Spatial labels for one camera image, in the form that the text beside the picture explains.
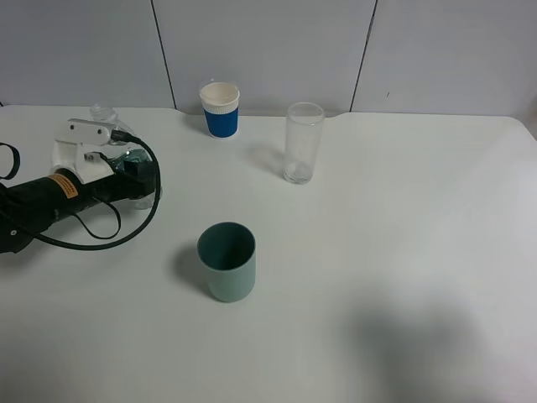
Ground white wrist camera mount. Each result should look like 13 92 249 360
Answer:
51 118 116 185

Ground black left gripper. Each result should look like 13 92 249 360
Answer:
86 160 156 205

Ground tall clear glass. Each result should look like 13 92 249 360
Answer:
284 102 326 185

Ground teal green plastic cup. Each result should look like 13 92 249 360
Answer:
196 222 256 303

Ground blue white paper cup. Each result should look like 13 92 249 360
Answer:
200 81 240 139

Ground black camera cable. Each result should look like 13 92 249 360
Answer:
0 130 163 252

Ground clear plastic bottle green label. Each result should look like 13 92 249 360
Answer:
90 103 155 210

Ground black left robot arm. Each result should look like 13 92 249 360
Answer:
1 161 160 254

